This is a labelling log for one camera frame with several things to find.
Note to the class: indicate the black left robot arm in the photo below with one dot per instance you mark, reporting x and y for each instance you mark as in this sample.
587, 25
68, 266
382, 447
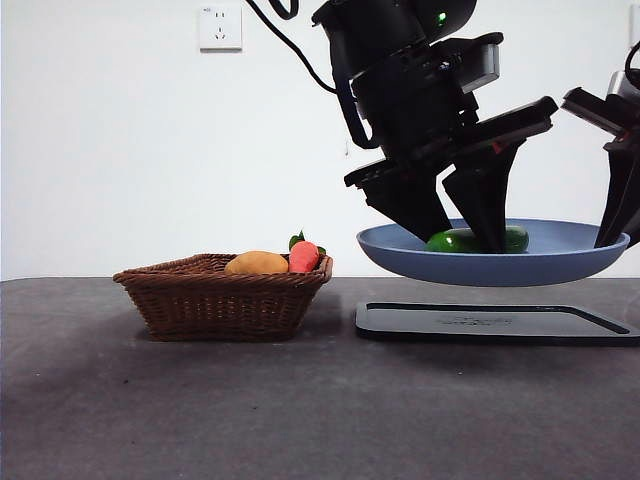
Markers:
380, 25

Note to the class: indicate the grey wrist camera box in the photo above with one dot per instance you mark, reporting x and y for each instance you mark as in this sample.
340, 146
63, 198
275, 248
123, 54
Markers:
622, 85
485, 62

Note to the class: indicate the brown wicker basket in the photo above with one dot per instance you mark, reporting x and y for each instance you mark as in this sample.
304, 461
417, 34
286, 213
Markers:
220, 310

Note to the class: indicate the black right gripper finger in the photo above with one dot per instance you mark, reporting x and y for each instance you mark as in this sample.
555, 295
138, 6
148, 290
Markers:
634, 200
616, 190

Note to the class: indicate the green pepper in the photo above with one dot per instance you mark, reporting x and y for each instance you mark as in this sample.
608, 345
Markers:
450, 242

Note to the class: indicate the white wall socket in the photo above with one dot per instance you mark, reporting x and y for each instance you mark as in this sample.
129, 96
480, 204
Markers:
220, 28

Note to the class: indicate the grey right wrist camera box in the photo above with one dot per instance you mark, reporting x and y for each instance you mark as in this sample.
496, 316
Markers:
622, 85

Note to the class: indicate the orange carrot with green leaves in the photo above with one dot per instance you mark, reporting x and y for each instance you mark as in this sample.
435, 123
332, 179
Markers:
304, 257

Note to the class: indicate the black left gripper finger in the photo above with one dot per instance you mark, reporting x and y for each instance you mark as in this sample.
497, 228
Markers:
405, 200
485, 200

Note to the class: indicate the black flat tray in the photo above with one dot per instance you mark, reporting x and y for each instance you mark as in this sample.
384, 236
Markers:
450, 322

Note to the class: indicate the brown potato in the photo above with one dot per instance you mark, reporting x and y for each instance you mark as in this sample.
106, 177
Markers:
257, 263

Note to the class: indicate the blue round plate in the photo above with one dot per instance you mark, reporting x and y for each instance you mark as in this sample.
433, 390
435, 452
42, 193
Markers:
475, 270

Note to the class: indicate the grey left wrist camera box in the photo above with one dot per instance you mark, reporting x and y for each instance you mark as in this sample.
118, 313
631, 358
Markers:
485, 62

